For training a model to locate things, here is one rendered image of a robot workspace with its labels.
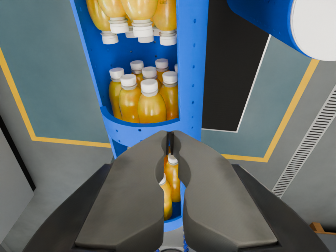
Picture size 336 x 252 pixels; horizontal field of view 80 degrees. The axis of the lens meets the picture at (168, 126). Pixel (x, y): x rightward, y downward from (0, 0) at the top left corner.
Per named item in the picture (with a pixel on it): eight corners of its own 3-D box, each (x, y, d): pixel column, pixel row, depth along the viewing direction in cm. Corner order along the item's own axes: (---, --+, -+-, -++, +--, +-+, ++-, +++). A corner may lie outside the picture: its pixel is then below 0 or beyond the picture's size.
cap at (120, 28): (131, 19, 43) (132, 28, 44) (120, 18, 45) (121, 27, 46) (116, 22, 41) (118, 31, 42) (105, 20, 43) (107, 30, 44)
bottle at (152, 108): (167, 140, 62) (163, 83, 51) (169, 156, 56) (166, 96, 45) (144, 142, 61) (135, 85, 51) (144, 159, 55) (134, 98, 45)
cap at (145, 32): (133, 21, 41) (134, 31, 42) (131, 25, 38) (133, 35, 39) (152, 20, 41) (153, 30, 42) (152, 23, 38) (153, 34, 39)
